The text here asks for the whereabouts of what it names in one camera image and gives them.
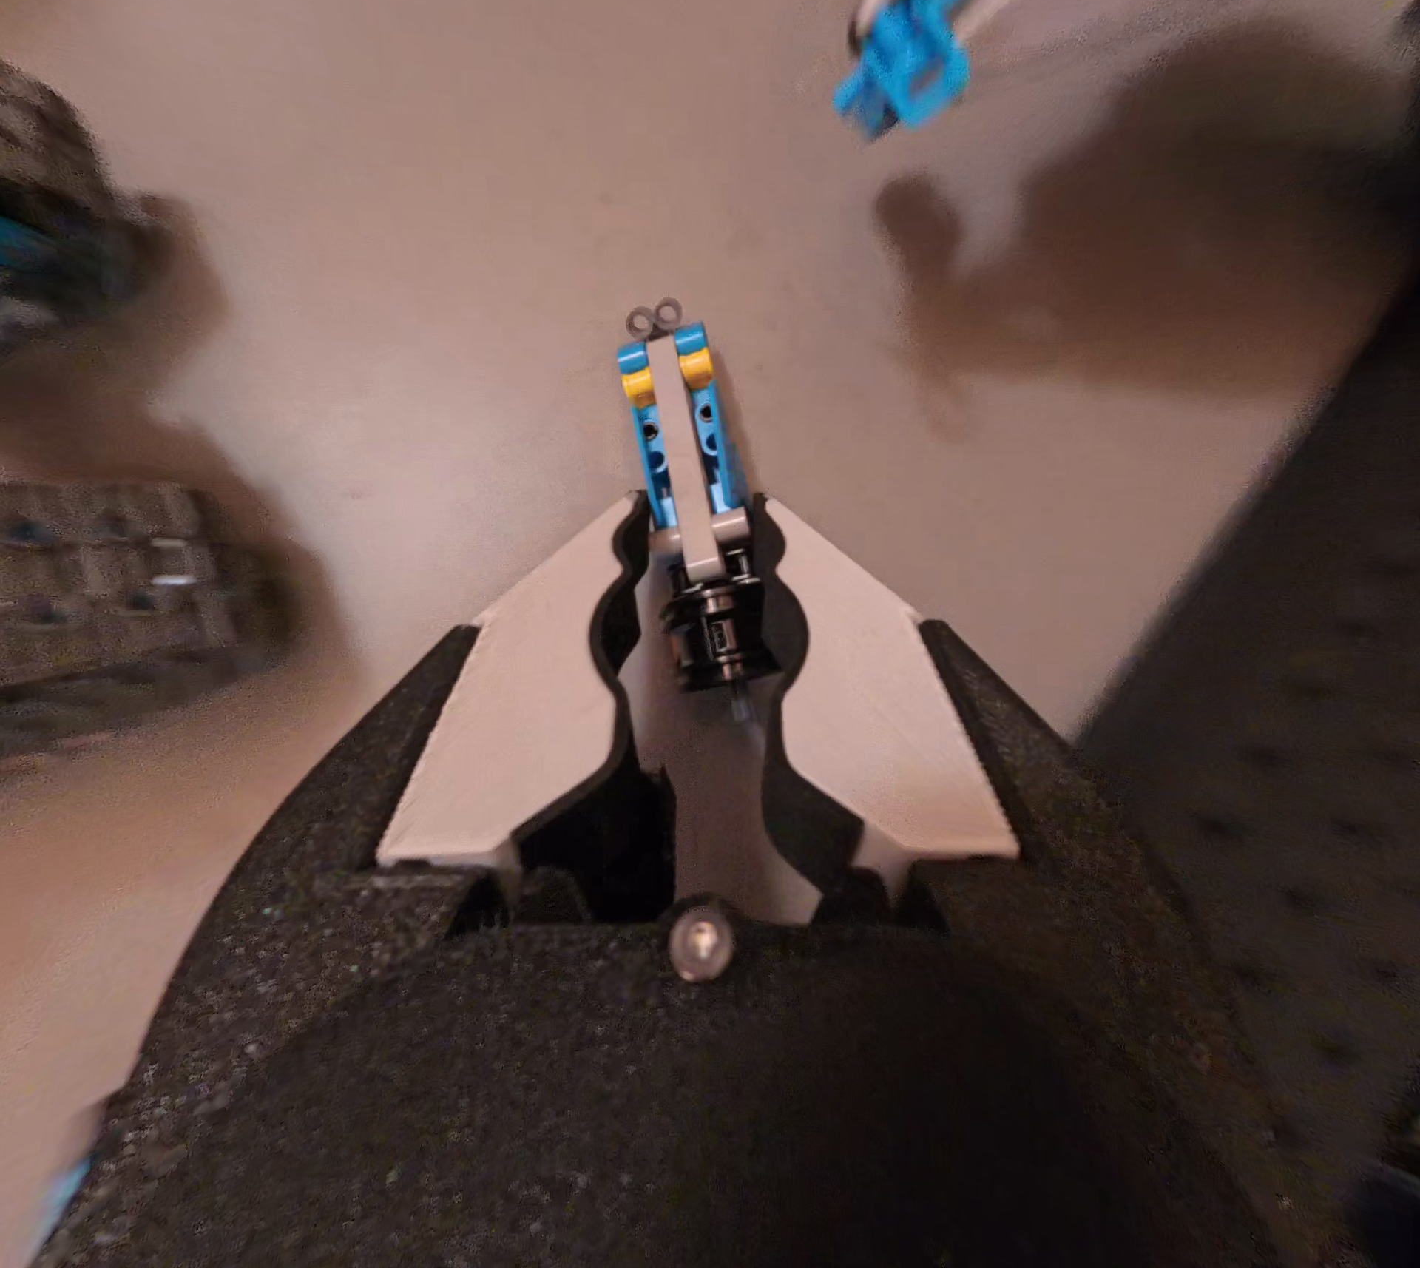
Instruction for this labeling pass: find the blue grey brick assembly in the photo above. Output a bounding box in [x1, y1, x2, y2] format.
[615, 296, 783, 737]

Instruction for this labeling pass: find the blue tracked toy robot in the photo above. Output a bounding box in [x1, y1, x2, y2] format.
[0, 58, 295, 737]

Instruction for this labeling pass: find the blue round brick piece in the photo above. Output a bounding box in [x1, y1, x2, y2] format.
[831, 0, 976, 144]

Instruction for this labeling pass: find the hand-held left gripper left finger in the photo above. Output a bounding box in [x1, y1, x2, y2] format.
[374, 492, 672, 867]

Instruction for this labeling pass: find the white desk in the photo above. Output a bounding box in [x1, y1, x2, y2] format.
[0, 0, 1420, 1268]

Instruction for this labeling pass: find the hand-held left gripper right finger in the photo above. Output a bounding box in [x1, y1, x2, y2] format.
[754, 492, 1020, 896]

